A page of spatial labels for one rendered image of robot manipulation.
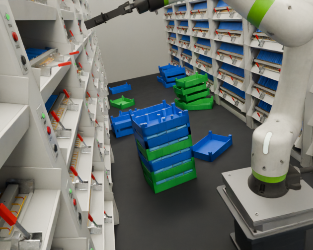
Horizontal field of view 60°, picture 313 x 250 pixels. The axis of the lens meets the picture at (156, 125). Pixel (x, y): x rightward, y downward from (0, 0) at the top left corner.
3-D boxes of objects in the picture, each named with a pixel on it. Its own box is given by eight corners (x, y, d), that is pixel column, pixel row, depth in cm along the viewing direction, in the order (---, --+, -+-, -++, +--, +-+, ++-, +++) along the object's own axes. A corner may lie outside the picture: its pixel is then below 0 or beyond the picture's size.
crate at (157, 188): (183, 164, 195) (181, 154, 192) (196, 177, 177) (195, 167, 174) (144, 178, 186) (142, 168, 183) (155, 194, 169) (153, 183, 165)
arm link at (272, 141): (293, 164, 105) (299, 121, 96) (281, 188, 94) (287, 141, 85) (259, 156, 112) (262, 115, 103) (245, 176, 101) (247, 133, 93)
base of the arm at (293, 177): (302, 165, 112) (303, 154, 110) (326, 189, 99) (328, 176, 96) (241, 176, 111) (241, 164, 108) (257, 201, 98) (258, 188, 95)
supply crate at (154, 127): (175, 113, 179) (173, 102, 176) (189, 122, 162) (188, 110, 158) (132, 126, 171) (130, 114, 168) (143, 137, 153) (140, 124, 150)
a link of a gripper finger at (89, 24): (105, 22, 98) (105, 22, 97) (87, 30, 98) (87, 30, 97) (101, 14, 97) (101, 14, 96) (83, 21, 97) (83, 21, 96)
